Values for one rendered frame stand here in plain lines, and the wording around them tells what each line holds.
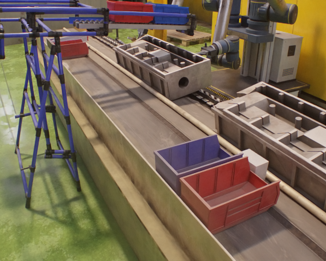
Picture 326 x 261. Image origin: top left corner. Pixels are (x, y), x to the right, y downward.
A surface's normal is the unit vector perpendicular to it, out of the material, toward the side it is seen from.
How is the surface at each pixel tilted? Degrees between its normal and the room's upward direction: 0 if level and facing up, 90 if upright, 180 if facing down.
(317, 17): 90
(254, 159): 0
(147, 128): 0
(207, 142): 88
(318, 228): 0
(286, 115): 100
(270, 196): 92
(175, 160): 88
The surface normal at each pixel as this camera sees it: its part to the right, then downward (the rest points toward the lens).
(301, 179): -0.88, 0.36
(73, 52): 0.46, 0.45
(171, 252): 0.00, -0.88
